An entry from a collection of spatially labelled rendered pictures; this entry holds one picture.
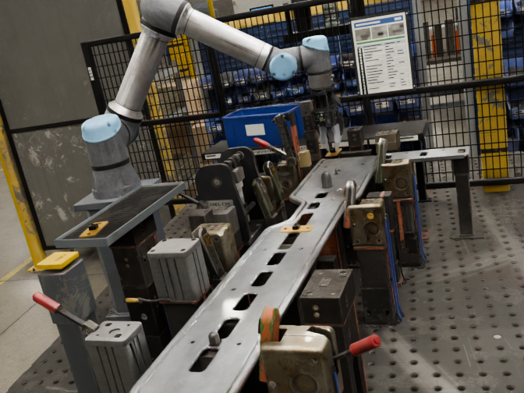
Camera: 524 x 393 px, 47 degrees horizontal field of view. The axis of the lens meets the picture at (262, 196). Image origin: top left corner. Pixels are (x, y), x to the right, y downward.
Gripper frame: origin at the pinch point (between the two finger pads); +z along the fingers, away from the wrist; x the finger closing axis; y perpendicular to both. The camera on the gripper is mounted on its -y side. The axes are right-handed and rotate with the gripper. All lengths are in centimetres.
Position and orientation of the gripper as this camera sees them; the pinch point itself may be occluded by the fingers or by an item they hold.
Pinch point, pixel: (332, 146)
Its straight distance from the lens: 196.2
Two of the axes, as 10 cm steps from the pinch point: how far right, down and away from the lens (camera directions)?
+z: 1.8, 9.3, 3.1
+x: 9.3, -0.6, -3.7
